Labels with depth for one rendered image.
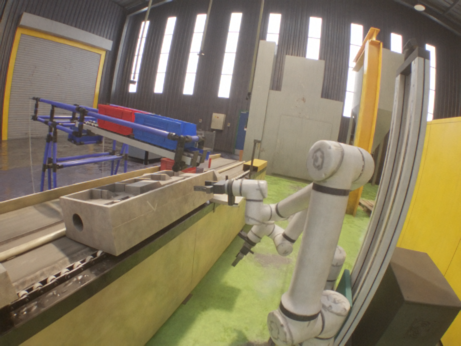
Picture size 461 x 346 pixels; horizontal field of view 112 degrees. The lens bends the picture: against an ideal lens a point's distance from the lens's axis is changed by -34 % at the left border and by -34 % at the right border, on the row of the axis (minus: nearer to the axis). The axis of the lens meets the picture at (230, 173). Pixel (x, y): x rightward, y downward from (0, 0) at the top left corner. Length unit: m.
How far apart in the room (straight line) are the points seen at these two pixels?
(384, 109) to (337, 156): 8.25
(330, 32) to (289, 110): 5.78
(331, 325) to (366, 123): 4.32
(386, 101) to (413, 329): 8.25
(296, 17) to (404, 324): 11.93
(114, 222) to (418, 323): 1.28
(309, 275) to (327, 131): 6.47
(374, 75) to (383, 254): 4.43
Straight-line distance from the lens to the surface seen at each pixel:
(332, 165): 0.64
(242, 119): 11.03
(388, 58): 9.40
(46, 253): 1.12
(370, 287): 1.08
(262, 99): 7.24
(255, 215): 1.12
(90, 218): 0.99
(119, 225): 0.93
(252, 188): 1.11
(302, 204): 1.01
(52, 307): 0.84
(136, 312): 1.26
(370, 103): 5.00
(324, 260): 0.74
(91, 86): 13.66
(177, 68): 13.01
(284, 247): 1.27
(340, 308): 0.98
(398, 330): 1.15
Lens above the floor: 1.33
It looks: 11 degrees down
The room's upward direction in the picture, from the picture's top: 9 degrees clockwise
